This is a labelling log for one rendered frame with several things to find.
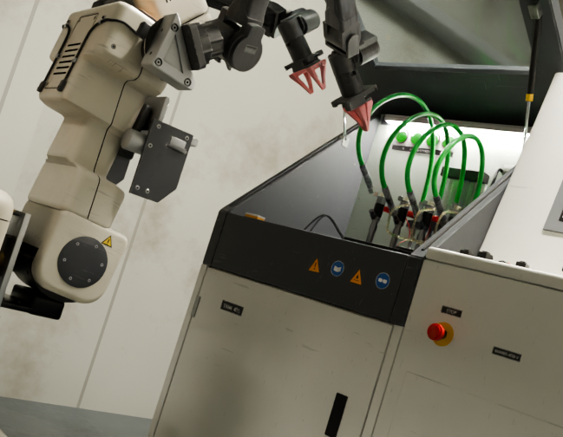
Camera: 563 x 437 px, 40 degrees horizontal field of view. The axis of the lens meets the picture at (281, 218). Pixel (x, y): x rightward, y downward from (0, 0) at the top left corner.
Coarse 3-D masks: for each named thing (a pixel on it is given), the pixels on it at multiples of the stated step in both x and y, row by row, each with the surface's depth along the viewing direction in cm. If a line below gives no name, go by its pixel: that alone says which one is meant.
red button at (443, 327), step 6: (432, 324) 164; (438, 324) 163; (444, 324) 166; (432, 330) 163; (438, 330) 162; (444, 330) 165; (450, 330) 165; (432, 336) 163; (438, 336) 162; (444, 336) 164; (450, 336) 164; (438, 342) 166; (444, 342) 165
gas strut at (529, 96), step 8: (536, 24) 198; (536, 32) 198; (536, 40) 199; (536, 48) 199; (536, 56) 200; (536, 64) 201; (528, 80) 202; (528, 88) 202; (528, 96) 203; (528, 104) 204; (528, 112) 204
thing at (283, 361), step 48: (240, 288) 208; (192, 336) 215; (240, 336) 203; (288, 336) 193; (336, 336) 184; (384, 336) 175; (192, 384) 210; (240, 384) 199; (288, 384) 189; (336, 384) 180; (192, 432) 205; (240, 432) 195; (288, 432) 185; (336, 432) 176
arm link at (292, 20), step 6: (288, 18) 208; (294, 18) 206; (300, 18) 209; (282, 24) 205; (288, 24) 205; (294, 24) 206; (300, 24) 209; (282, 30) 206; (288, 30) 205; (294, 30) 206; (300, 30) 207; (282, 36) 207; (288, 36) 206; (294, 36) 206
